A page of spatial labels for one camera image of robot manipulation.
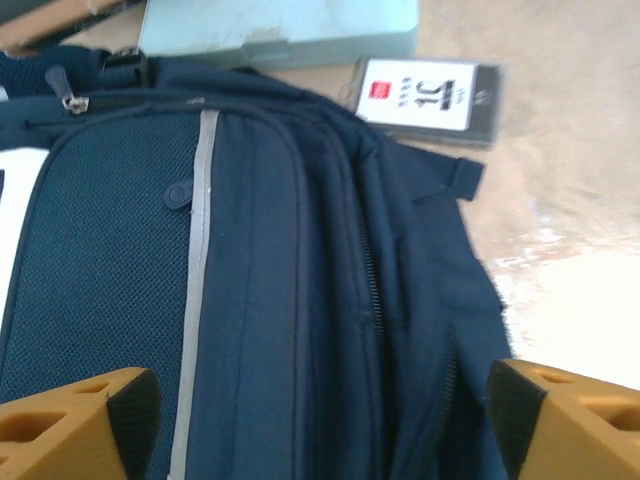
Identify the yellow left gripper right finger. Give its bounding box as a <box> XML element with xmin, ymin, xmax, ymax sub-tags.
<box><xmin>487</xmin><ymin>357</ymin><xmax>640</xmax><ymax>480</ymax></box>

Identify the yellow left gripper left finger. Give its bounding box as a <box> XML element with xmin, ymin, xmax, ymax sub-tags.
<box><xmin>0</xmin><ymin>367</ymin><xmax>164</xmax><ymax>480</ymax></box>

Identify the navy blue backpack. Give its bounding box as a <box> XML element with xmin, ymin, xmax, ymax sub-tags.
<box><xmin>0</xmin><ymin>44</ymin><xmax>511</xmax><ymax>480</ymax></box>

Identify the light blue pencil case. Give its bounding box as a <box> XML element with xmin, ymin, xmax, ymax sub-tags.
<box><xmin>137</xmin><ymin>0</ymin><xmax>419</xmax><ymax>71</ymax></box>

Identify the black white card pack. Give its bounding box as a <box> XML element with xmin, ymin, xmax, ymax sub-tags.
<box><xmin>352</xmin><ymin>54</ymin><xmax>506</xmax><ymax>150</ymax></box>

